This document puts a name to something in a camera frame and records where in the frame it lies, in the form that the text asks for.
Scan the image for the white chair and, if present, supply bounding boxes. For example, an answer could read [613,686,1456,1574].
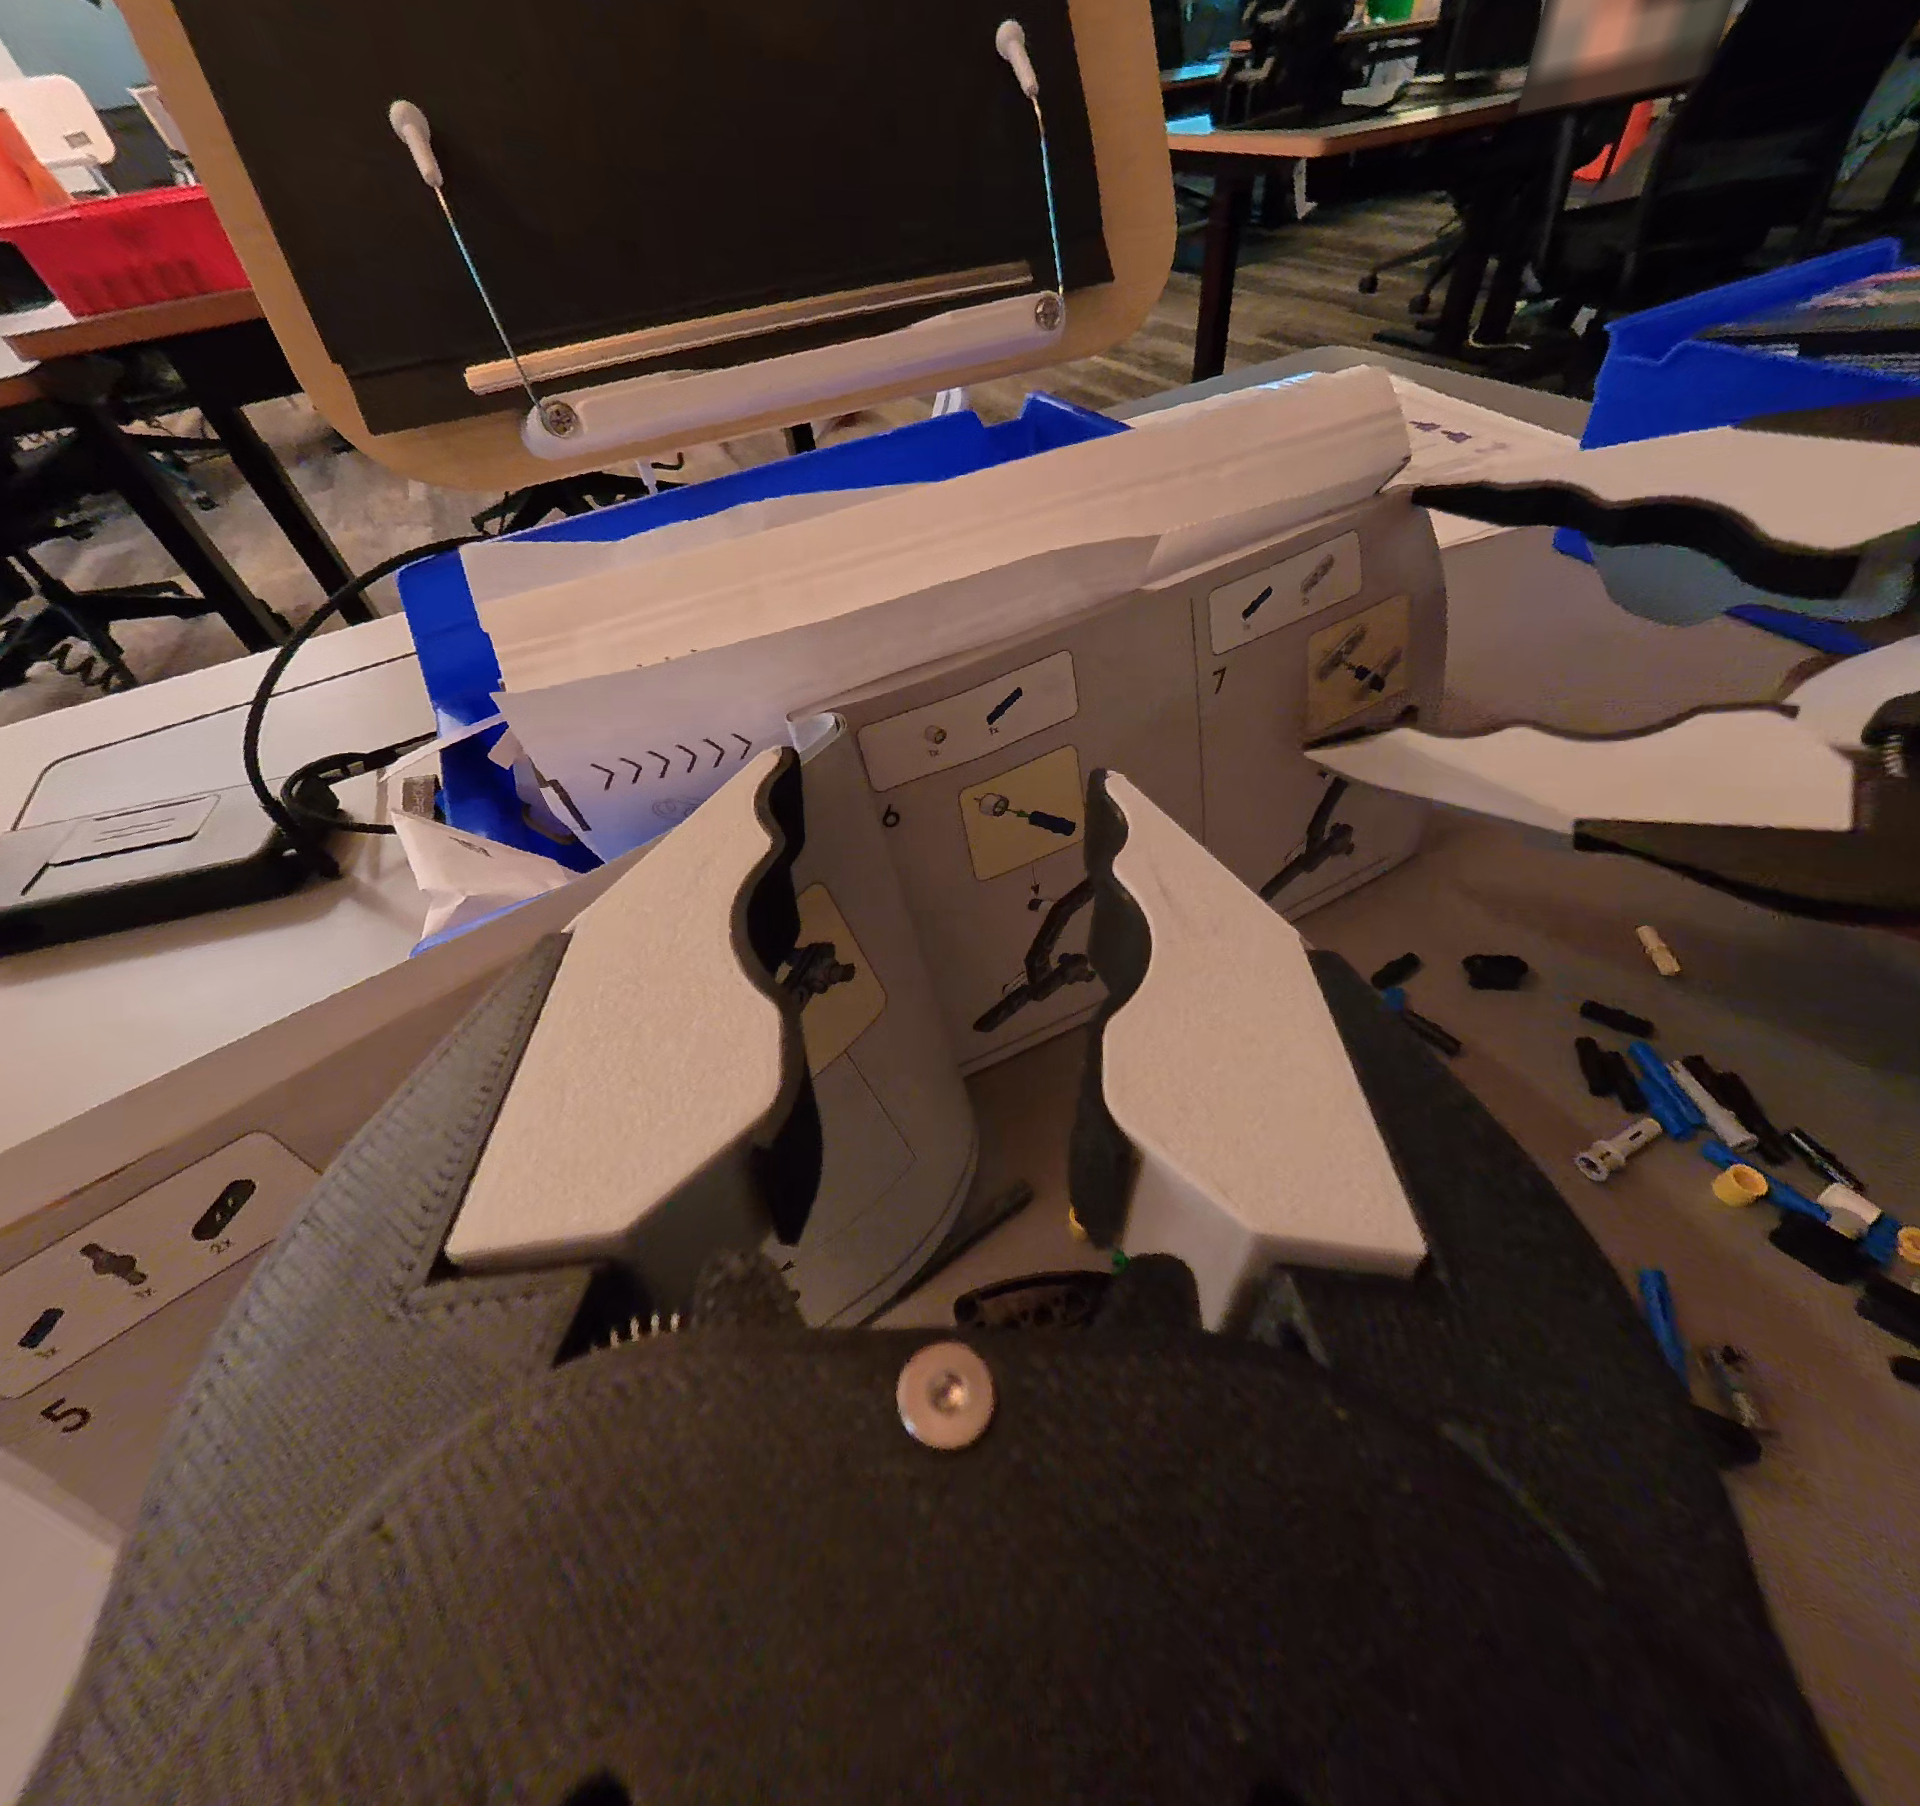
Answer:
[0,74,117,197]

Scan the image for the orange chair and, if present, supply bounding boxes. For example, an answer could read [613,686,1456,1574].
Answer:
[1561,101,1656,212]

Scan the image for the red plastic bin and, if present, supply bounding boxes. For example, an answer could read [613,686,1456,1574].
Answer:
[0,184,253,319]

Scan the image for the grey lego instruction booklet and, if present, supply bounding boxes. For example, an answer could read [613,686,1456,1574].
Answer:
[0,517,1450,1494]

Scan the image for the black cable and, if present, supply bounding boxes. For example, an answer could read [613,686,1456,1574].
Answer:
[243,534,470,881]

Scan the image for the black flat device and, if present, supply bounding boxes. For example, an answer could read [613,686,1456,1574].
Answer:
[0,783,342,960]

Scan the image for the black office chair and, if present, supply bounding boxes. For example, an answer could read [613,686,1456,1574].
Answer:
[1545,0,1920,389]

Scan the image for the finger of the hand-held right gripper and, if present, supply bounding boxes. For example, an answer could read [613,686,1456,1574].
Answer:
[1407,420,1920,627]
[1299,631,1920,837]

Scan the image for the long wooden office desk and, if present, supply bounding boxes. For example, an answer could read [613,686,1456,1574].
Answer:
[1164,74,1697,388]

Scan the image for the large blue plastic bin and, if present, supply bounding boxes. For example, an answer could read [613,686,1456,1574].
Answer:
[393,393,1142,955]

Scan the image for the pile of small lego pieces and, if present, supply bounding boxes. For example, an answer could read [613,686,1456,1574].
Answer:
[1374,917,1920,1467]

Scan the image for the wooden book stand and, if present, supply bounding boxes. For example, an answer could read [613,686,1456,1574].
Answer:
[60,0,1181,491]

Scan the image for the wooden desk with black legs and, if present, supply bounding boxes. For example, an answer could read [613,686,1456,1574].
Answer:
[0,288,381,670]

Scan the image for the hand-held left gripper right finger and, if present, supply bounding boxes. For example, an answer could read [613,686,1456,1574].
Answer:
[1066,768,1429,1332]

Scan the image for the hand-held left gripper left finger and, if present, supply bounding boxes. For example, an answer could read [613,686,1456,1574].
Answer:
[444,745,829,1284]

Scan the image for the grey desk mat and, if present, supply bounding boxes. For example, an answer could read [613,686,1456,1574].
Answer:
[959,773,1920,1806]

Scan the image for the printed white paper sheet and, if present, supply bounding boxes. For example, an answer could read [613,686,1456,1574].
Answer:
[388,688,844,944]

